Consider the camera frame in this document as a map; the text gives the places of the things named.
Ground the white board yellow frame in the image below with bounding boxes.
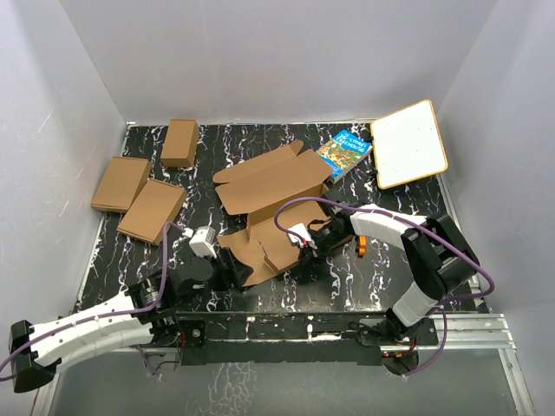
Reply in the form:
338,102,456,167
370,99,449,190

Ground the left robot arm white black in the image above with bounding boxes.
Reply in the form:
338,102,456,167
7,250,253,393

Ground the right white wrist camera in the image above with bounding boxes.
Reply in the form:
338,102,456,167
287,223,313,249

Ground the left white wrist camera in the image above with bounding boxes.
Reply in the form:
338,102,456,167
183,225,217,258

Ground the folded brown cardboard box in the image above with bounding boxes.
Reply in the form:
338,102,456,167
117,179,186,246

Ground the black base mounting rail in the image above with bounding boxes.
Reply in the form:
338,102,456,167
129,309,439,367

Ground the orange toy car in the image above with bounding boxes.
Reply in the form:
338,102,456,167
356,236,367,257

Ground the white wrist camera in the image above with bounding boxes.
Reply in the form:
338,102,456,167
287,223,313,249
183,225,217,258

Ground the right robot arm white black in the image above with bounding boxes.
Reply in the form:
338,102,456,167
300,204,479,344

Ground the blue Treehouse book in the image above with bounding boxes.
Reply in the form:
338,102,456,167
316,130,372,183

